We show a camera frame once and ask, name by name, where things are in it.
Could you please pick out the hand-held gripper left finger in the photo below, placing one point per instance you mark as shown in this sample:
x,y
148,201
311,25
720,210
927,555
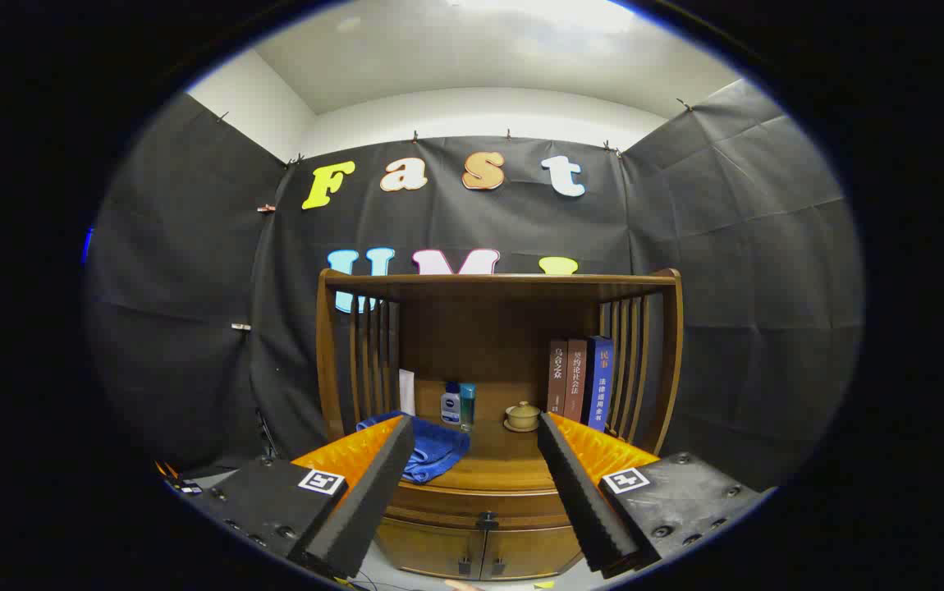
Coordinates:
x,y
373,501

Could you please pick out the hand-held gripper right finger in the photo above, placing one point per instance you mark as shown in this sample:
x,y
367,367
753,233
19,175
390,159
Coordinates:
x,y
583,501

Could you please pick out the wooden drawer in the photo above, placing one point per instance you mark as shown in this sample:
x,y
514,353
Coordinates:
x,y
439,501

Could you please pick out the black drawer knob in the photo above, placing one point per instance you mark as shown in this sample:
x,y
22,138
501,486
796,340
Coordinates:
x,y
487,520

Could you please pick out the wooden cabinet door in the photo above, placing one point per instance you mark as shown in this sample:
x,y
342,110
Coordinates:
x,y
431,554
533,554

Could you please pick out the wooden countertop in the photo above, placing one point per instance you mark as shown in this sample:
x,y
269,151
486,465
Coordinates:
x,y
497,460

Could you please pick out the wooden cabinet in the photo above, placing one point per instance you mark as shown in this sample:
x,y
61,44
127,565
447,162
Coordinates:
x,y
480,345

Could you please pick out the blue folded towel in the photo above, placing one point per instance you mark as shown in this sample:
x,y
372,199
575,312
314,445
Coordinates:
x,y
439,451

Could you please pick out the beige saucer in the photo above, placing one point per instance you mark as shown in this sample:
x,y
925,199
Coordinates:
x,y
521,429

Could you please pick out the beige lidded tea cup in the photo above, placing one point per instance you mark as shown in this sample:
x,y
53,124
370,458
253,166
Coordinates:
x,y
523,414

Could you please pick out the white tube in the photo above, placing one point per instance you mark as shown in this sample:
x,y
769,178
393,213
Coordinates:
x,y
406,394

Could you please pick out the reddish brown book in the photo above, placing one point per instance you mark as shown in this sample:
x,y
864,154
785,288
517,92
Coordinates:
x,y
576,386

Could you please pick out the blue book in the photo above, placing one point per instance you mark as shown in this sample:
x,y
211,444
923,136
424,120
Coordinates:
x,y
602,386

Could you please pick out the white bottle with blue cap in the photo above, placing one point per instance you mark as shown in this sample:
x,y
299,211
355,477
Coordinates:
x,y
450,406

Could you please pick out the dark brown book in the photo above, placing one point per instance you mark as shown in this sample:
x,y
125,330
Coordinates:
x,y
557,377

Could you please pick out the clear teal bottle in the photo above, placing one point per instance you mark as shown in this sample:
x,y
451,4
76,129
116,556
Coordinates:
x,y
468,402

